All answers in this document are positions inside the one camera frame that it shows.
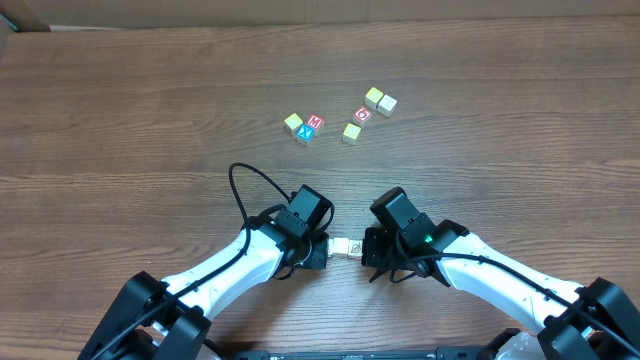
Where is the fish picture wooden block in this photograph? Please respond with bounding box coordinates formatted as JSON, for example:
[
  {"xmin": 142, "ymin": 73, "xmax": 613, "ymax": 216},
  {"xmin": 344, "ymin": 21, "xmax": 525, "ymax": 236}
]
[{"xmin": 327, "ymin": 239, "xmax": 334, "ymax": 258}]

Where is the leaf picture wooden block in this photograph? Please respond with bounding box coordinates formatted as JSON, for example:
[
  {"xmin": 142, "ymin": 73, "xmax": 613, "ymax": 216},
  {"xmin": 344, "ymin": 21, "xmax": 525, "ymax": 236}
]
[{"xmin": 347, "ymin": 240, "xmax": 363, "ymax": 259}]

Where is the yellow S wooden block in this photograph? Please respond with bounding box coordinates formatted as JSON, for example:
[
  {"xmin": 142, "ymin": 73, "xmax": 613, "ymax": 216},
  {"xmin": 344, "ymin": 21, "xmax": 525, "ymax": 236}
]
[{"xmin": 332, "ymin": 238, "xmax": 350, "ymax": 256}]

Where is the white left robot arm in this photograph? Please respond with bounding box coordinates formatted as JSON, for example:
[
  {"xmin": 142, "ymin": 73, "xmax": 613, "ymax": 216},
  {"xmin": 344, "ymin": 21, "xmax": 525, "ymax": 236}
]
[{"xmin": 79, "ymin": 222, "xmax": 291, "ymax": 359}]

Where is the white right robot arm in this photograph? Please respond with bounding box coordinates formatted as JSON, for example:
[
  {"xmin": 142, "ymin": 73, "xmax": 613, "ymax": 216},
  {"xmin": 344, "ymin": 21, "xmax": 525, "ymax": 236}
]
[{"xmin": 362, "ymin": 220, "xmax": 639, "ymax": 359}]

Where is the blue X wooden block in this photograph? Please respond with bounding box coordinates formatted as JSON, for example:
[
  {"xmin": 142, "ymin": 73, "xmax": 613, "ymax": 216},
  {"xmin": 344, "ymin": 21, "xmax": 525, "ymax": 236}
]
[{"xmin": 295, "ymin": 124, "xmax": 315, "ymax": 146}]

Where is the red M wooden block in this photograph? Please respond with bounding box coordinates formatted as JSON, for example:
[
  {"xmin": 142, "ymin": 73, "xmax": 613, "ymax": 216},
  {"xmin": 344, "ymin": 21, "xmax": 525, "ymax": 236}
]
[{"xmin": 306, "ymin": 114, "xmax": 325, "ymax": 136}]

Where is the yellow block beside M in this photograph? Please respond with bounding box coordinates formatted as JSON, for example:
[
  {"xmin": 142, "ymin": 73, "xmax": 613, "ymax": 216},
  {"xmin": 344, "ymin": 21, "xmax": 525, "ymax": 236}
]
[{"xmin": 284, "ymin": 113, "xmax": 304, "ymax": 136}]

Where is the red top wooden block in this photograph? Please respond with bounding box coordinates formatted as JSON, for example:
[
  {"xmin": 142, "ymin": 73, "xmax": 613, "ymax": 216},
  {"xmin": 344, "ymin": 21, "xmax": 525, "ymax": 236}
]
[{"xmin": 352, "ymin": 106, "xmax": 373, "ymax": 128}]

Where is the plain cream wooden block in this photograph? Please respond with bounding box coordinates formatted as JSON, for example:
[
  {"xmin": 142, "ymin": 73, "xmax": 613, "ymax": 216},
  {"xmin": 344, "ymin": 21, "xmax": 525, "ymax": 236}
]
[{"xmin": 377, "ymin": 94, "xmax": 397, "ymax": 118}]

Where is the yellow top wooden block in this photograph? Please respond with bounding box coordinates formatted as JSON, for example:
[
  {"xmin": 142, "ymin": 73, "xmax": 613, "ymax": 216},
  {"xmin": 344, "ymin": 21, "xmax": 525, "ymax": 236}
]
[{"xmin": 364, "ymin": 87, "xmax": 384, "ymax": 110}]

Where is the cardboard backdrop panel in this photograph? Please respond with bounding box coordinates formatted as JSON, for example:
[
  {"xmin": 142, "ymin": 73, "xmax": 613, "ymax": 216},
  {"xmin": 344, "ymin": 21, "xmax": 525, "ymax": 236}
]
[{"xmin": 1, "ymin": 0, "xmax": 639, "ymax": 31}]

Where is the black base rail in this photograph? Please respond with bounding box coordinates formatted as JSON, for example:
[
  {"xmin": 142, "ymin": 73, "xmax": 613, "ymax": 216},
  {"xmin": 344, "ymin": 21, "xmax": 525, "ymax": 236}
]
[{"xmin": 199, "ymin": 342, "xmax": 501, "ymax": 360}]

